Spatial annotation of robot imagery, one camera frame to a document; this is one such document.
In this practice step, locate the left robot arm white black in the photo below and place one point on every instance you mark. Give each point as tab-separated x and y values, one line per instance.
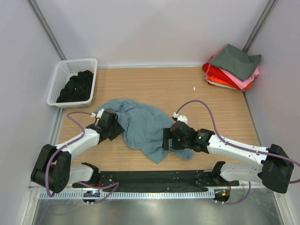
53	169

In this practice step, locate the aluminium frame rail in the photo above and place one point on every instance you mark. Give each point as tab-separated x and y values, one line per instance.
248	205

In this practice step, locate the light blue t shirt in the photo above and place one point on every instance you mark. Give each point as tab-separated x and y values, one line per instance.
143	125

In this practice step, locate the grey folded t shirt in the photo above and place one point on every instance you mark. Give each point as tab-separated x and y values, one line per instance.
236	62

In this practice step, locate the white plastic laundry basket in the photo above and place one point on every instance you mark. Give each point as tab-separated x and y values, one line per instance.
63	71

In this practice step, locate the white slotted cable duct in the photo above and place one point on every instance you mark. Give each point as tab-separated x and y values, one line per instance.
83	194

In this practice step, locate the white folded t shirt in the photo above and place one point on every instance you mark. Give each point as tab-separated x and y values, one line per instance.
219	85

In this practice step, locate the grey metal corner post left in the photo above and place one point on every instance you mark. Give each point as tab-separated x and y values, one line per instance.
45	26

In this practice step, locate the black t shirt in basket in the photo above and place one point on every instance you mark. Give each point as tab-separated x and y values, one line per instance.
78	88

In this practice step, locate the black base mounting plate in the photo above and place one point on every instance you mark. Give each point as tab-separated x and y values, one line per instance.
159	181

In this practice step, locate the pink folded t shirt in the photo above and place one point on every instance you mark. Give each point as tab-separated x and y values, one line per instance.
232	70

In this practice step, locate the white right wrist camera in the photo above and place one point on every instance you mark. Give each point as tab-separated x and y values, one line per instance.
182	118

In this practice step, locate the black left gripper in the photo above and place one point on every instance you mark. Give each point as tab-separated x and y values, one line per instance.
118	130

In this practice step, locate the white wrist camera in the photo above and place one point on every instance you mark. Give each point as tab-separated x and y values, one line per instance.
97	115
182	118

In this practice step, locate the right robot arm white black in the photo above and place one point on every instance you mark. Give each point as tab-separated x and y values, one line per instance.
269	166

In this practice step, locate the grey metal corner post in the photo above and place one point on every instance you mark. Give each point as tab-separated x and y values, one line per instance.
259	24
45	26

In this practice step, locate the grey metal corner post right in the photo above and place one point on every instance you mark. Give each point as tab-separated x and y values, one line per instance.
259	24

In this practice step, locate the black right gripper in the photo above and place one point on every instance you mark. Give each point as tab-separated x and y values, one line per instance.
167	134

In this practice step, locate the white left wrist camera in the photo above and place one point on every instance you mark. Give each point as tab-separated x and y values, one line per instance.
97	115

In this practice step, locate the red folded t shirt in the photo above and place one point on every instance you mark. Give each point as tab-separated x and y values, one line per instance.
219	73

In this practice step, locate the orange folded t shirt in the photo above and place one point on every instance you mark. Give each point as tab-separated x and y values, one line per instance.
230	83

